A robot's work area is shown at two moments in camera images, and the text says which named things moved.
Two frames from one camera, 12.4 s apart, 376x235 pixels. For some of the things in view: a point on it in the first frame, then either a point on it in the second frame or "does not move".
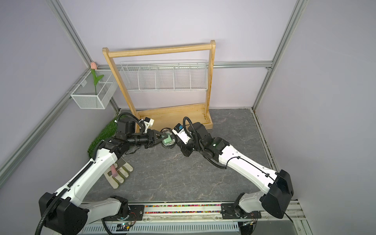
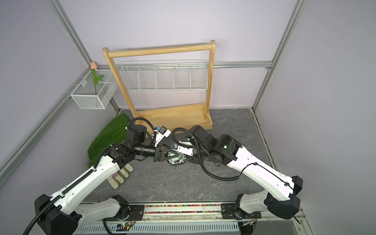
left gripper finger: [158, 135] to [168, 153]
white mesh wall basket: [95, 90] does not move
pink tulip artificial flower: [94, 67] does not move
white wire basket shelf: [165, 75] does not move
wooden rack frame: [192, 117] does not move
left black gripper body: [137, 139] to [147, 150]
